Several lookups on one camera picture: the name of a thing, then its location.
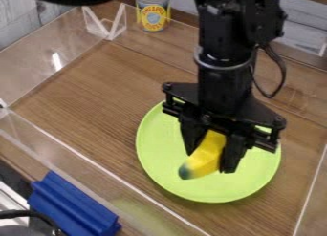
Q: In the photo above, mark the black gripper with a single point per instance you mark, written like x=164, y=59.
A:
x=252, y=126

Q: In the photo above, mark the yellow toy banana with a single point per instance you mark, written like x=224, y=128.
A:
x=203, y=162

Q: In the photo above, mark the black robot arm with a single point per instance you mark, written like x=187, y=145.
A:
x=235, y=29

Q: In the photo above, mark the green round plate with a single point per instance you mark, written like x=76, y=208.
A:
x=161, y=154

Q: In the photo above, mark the blue plastic clamp block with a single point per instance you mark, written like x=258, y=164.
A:
x=79, y=214

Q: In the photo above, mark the yellow labelled tin can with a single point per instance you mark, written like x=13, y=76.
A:
x=152, y=14

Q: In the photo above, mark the clear acrylic front wall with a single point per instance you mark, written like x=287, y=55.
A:
x=80, y=144

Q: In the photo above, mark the clear acrylic triangle bracket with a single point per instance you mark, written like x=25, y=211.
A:
x=104, y=28

